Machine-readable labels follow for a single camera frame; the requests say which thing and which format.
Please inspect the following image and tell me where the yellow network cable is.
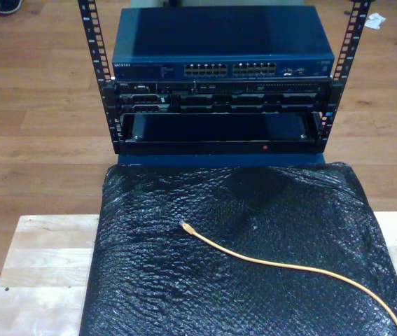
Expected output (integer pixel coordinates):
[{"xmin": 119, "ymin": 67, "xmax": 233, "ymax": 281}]
[{"xmin": 179, "ymin": 219, "xmax": 397, "ymax": 336}]

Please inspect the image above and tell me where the black rack server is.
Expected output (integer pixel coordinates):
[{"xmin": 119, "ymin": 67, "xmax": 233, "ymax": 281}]
[{"xmin": 113, "ymin": 80, "xmax": 333, "ymax": 115}]

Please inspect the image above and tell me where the black bubble wrap mat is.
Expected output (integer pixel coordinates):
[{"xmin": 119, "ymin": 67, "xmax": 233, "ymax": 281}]
[{"xmin": 78, "ymin": 161, "xmax": 397, "ymax": 336}]

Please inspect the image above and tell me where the white crumpled paper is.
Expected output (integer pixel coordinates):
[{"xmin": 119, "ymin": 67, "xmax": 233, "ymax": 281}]
[{"xmin": 364, "ymin": 13, "xmax": 388, "ymax": 31}]

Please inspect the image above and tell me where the person's shoe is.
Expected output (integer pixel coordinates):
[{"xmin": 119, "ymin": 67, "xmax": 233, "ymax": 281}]
[{"xmin": 0, "ymin": 0, "xmax": 24, "ymax": 15}]

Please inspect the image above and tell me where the blue network switch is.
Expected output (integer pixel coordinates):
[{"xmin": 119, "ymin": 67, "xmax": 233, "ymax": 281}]
[{"xmin": 111, "ymin": 6, "xmax": 335, "ymax": 82}]

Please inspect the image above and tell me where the black perforated rack post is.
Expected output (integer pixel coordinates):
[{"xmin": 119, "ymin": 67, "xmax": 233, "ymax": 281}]
[
  {"xmin": 77, "ymin": 0, "xmax": 121, "ymax": 155},
  {"xmin": 319, "ymin": 0, "xmax": 373, "ymax": 153}
]

